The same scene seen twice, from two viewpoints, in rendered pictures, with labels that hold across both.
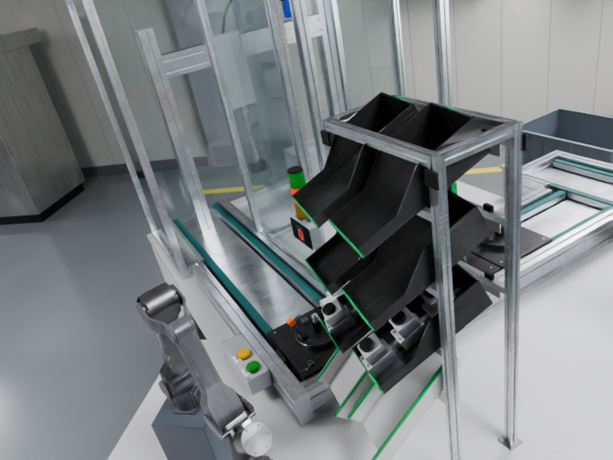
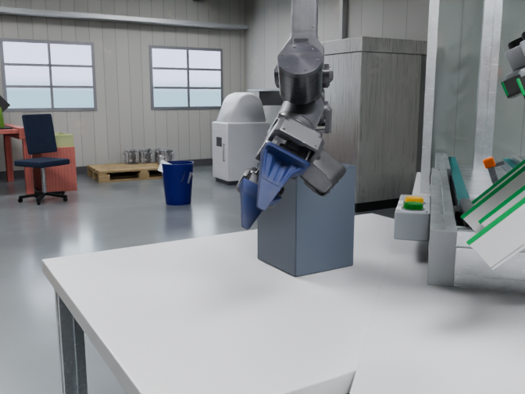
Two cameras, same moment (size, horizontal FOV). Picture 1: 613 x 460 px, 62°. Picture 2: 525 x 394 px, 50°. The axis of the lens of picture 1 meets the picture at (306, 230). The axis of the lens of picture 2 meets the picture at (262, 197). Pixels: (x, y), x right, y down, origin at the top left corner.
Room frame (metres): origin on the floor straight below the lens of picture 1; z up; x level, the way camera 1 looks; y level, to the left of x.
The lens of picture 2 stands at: (0.06, -0.27, 1.19)
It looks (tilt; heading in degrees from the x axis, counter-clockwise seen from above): 10 degrees down; 41
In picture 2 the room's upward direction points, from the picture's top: straight up
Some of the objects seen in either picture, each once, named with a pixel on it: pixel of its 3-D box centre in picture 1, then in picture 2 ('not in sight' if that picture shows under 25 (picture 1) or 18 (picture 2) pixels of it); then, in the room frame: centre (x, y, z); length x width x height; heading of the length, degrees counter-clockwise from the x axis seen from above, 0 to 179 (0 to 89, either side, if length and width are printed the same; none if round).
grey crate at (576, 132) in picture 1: (580, 146); not in sight; (2.59, -1.60, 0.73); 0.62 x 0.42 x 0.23; 24
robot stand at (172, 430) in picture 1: (200, 431); (305, 213); (0.94, 0.37, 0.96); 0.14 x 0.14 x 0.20; 72
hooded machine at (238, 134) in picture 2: not in sight; (240, 137); (5.81, 5.06, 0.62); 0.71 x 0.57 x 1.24; 163
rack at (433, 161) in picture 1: (426, 292); not in sight; (0.92, -0.23, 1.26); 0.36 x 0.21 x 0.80; 24
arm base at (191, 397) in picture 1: (185, 394); not in sight; (0.94, 0.37, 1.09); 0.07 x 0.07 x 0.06; 72
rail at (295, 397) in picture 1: (242, 326); (441, 208); (1.39, 0.28, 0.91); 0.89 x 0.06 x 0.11; 24
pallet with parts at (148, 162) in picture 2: not in sight; (135, 163); (5.20, 6.65, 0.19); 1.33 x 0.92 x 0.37; 162
